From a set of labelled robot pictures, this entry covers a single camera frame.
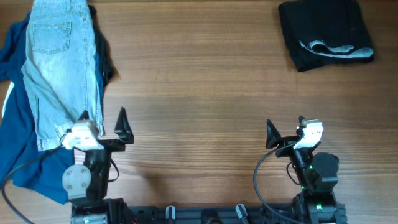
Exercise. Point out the light denim shorts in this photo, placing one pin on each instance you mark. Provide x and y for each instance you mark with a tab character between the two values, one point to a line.
59	72

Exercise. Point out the black shorts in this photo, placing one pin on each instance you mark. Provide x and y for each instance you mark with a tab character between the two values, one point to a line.
324	32

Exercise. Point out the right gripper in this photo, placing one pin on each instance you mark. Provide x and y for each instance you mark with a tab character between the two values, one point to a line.
288	140

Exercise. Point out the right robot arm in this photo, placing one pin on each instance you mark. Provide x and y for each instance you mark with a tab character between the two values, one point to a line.
316	174

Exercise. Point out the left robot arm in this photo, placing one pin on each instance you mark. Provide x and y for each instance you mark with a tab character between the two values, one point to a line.
86	184

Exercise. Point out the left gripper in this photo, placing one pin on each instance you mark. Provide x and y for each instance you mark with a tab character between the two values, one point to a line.
124	130

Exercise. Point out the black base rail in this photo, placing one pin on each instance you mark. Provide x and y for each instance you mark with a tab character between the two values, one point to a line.
237	214

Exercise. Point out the black garment under pile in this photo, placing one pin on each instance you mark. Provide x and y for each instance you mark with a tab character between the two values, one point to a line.
104	67

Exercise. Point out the blue t-shirt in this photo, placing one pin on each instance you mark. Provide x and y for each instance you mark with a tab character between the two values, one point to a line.
40	171

